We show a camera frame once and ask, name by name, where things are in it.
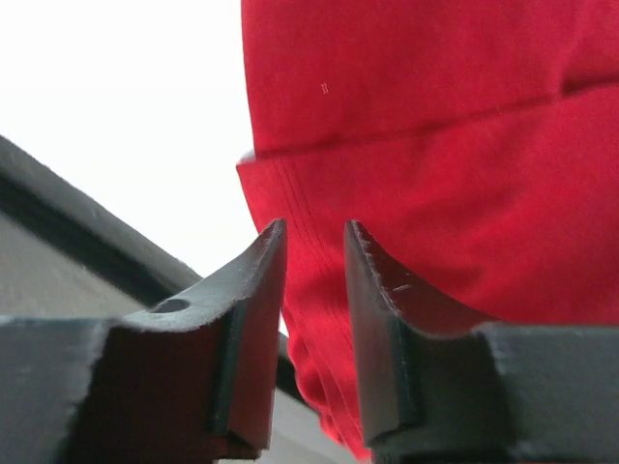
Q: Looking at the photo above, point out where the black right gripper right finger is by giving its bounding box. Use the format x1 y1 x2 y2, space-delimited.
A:
344 220 618 463

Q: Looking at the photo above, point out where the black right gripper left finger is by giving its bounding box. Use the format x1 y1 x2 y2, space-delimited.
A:
1 219 287 463

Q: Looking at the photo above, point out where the red t shirt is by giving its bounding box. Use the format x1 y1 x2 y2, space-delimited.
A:
238 1 618 460

